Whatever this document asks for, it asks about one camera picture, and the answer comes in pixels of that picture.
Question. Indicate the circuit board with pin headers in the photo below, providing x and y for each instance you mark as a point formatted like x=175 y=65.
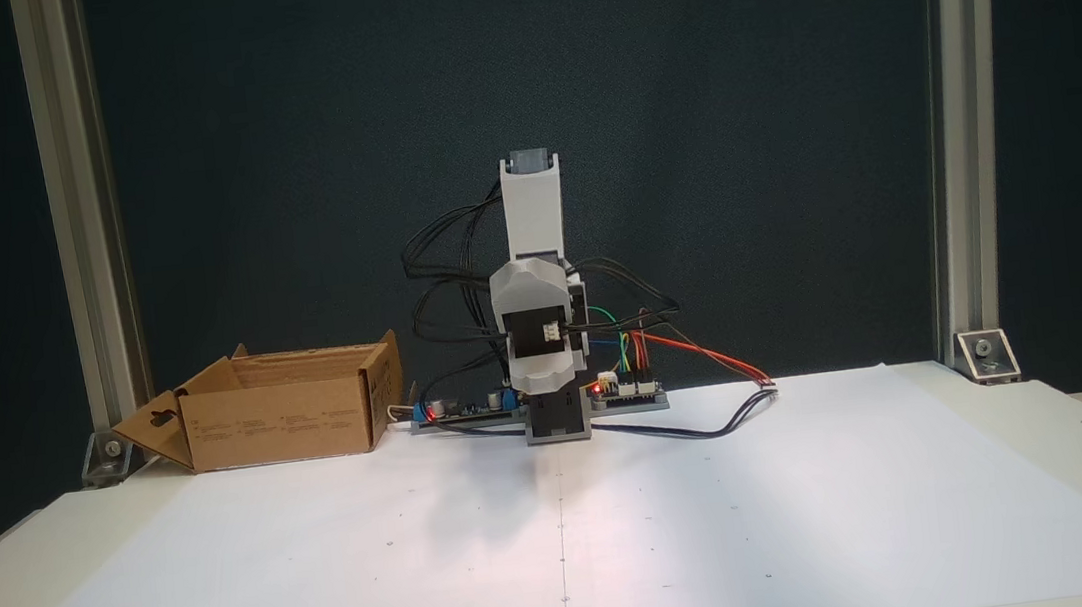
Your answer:
x=631 y=393

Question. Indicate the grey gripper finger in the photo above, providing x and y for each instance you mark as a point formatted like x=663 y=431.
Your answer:
x=534 y=286
x=548 y=371

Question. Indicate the brown cardboard box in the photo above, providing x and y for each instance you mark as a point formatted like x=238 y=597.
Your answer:
x=282 y=421

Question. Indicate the metal corner bracket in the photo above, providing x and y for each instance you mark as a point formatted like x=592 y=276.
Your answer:
x=987 y=357
x=115 y=457

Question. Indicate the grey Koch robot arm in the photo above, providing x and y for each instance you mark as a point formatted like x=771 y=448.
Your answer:
x=533 y=204

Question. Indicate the blue circuit board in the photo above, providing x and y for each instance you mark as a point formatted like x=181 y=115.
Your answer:
x=467 y=410

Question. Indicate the aluminium frame post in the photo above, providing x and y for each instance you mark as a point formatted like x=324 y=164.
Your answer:
x=967 y=148
x=87 y=241

